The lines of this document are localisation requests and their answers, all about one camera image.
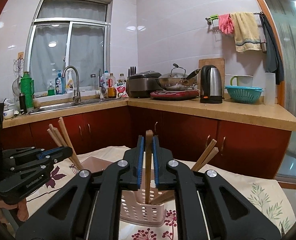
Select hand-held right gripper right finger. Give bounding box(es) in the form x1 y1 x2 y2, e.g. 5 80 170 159
152 136 281 240

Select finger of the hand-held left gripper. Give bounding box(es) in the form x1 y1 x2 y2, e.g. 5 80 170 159
2 146 73 166
0 156 56 203

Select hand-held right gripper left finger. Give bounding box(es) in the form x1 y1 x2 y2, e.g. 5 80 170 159
15 135 146 240

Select wooden chopstick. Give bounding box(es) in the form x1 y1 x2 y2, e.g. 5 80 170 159
49 123 66 148
145 129 154 204
149 147 219 205
149 139 217 205
53 127 71 148
58 117 85 170
47 129 63 148

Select pink plastic utensil holder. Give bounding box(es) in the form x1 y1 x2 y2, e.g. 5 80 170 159
82 155 180 228

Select person's left hand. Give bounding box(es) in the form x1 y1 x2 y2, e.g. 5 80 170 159
0 196 29 222

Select black bottle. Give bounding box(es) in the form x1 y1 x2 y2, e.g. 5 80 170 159
19 92 28 114

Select steel kitchen sink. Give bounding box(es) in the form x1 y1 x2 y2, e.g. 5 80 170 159
29 97 125 116

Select green thermos jug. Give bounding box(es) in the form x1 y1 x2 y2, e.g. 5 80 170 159
20 72 35 100

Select steel kitchen faucet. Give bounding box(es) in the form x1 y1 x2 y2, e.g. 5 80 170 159
62 66 82 103

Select blue detergent bottle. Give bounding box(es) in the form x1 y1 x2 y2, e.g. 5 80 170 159
55 70 65 95

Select white spray bottle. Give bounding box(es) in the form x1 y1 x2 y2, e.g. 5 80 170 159
65 69 76 94

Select red induction cooker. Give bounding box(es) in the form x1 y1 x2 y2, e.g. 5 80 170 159
150 89 200 101

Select red white snack bag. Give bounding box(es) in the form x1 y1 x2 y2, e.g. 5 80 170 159
114 81 129 99

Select grey rice cooker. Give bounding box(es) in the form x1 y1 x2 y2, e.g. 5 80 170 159
127 71 162 99

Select amber oil bottle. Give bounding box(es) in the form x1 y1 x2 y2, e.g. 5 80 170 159
108 74 117 99

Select steel wok with lid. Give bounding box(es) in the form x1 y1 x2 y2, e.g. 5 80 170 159
155 64 201 91

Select knife block with knives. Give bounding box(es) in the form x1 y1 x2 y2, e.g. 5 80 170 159
127 66 138 81

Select steel electric kettle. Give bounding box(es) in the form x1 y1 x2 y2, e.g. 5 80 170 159
200 65 224 104

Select floral tablecloth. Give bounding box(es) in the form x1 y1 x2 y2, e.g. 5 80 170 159
0 145 296 240

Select teal plastic colander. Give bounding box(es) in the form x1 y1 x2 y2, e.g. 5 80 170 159
225 85 264 104

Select wooden cutting board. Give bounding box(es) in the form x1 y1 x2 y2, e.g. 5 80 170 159
198 58 225 98

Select tall white plastic container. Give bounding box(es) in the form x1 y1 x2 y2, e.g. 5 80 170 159
264 72 276 106

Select pink rubber gloves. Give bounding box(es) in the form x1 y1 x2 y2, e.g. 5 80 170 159
218 14 235 35

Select grey hanging cloth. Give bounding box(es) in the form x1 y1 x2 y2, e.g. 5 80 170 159
262 14 285 85

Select yellow striped towel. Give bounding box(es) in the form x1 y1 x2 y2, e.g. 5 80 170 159
230 12 263 53

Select sliding glass door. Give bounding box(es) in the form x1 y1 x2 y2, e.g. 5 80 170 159
261 0 296 183

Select metal towel rack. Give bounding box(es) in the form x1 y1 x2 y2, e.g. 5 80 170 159
205 12 265 25

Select round wire strainer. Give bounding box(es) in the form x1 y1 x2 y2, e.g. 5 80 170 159
12 79 22 94

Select aluminium frame window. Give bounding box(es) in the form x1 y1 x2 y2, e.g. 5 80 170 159
25 0 113 96

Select white pitcher green handle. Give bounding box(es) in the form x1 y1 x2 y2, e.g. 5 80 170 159
224 74 254 87

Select wooden door frame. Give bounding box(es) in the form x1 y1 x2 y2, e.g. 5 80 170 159
246 0 296 188

